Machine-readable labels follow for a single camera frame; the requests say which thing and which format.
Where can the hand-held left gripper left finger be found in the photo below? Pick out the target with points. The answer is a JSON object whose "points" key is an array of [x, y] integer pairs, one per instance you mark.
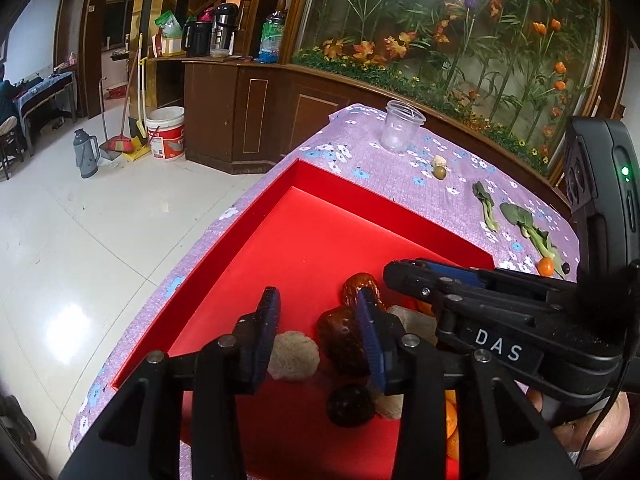
{"points": [[265, 340]]}

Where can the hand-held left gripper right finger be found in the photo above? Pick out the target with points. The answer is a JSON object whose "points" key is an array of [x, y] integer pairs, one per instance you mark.
{"points": [[370, 345]]}

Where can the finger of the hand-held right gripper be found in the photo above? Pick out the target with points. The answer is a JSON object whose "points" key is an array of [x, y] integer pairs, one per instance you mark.
{"points": [[415, 282], [460, 274]]}

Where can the orange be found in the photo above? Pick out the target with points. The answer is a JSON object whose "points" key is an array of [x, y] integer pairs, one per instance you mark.
{"points": [[453, 447], [546, 266], [451, 417], [425, 308]]}

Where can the red date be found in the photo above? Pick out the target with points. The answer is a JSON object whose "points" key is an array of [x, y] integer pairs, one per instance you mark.
{"points": [[357, 285], [342, 342]]}

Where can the walnut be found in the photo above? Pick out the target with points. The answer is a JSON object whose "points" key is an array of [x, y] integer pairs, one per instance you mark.
{"points": [[390, 406], [292, 356], [415, 322]]}

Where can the dark round plum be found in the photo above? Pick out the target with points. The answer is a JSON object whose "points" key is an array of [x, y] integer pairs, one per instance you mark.
{"points": [[350, 406]]}

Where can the red box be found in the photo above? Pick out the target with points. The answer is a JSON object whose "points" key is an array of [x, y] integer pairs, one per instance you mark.
{"points": [[300, 240]]}

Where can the person's right hand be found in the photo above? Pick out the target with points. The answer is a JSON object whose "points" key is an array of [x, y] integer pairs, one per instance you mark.
{"points": [[600, 430]]}

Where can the small green leaf vegetable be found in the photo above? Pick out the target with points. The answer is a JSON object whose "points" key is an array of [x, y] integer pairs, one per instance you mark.
{"points": [[485, 205]]}

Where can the large green leaf vegetable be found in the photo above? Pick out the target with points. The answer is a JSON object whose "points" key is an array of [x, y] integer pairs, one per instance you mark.
{"points": [[530, 232]]}

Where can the green olive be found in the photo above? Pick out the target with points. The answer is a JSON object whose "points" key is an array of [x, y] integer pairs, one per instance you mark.
{"points": [[440, 173]]}

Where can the clear plastic cup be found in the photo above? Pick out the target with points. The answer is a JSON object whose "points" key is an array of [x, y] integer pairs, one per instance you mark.
{"points": [[400, 127]]}

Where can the white red bucket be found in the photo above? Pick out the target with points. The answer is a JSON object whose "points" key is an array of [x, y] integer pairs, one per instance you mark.
{"points": [[167, 135]]}

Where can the wooden cabinet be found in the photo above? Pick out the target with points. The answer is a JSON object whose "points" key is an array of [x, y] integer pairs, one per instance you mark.
{"points": [[260, 110]]}

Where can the colourful broom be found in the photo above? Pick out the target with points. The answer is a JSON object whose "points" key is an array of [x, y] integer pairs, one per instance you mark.
{"points": [[121, 144]]}

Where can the grey dustpan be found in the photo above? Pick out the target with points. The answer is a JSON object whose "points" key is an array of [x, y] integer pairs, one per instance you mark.
{"points": [[107, 152]]}

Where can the grey thermos flask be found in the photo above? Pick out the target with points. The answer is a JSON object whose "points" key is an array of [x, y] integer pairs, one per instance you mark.
{"points": [[85, 155]]}

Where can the clear water bottle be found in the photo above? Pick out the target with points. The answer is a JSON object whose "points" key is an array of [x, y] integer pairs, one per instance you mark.
{"points": [[272, 37]]}

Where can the black mug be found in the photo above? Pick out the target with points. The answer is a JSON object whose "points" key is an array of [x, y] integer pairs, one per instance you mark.
{"points": [[198, 40]]}

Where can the orange white box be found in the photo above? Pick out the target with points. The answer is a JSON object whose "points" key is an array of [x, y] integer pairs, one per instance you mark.
{"points": [[170, 46]]}

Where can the steel thermos jug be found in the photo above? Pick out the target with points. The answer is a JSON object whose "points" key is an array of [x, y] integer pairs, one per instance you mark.
{"points": [[223, 27]]}

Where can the green bag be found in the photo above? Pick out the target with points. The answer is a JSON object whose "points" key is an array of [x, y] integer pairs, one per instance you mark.
{"points": [[167, 23]]}

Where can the table with blue cloth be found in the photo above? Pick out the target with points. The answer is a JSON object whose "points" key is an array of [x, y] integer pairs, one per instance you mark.
{"points": [[42, 91]]}

